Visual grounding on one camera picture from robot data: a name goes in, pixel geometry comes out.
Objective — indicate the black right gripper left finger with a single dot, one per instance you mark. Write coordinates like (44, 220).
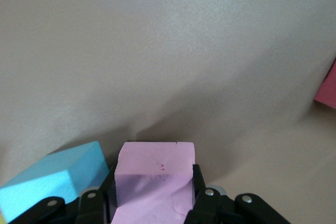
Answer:
(92, 208)

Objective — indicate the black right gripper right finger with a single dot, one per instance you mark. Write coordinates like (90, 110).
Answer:
(210, 208)

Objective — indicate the pink foam cube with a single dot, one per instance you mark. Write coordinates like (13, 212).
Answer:
(155, 176)

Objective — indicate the blue foam cube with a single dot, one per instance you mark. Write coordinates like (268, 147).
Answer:
(52, 176)

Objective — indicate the brown table cover sheet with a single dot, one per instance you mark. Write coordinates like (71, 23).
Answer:
(157, 51)

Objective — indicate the red foam cube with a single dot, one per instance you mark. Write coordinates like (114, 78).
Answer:
(328, 87)

